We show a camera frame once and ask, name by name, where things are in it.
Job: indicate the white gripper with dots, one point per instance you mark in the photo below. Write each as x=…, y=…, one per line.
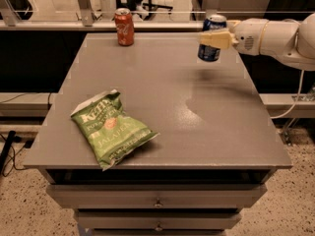
x=246, y=36

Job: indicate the blue pepsi can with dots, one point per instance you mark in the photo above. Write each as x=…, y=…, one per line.
x=205, y=52

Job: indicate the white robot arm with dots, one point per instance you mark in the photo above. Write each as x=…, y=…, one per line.
x=290, y=42

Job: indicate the red coke can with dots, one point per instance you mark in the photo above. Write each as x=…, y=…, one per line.
x=124, y=26

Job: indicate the grey drawer cabinet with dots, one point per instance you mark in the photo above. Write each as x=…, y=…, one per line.
x=212, y=127

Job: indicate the green jalapeno chip bag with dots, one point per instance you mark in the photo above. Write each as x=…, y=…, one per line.
x=111, y=133

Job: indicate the metal railing with glass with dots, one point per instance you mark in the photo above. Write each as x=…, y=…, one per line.
x=98, y=14

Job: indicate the upper grey drawer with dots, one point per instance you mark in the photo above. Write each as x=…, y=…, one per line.
x=100, y=196

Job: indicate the grey drawer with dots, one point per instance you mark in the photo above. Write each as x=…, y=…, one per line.
x=158, y=220
x=100, y=196

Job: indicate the lower grey drawer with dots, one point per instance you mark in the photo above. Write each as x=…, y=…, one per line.
x=158, y=220

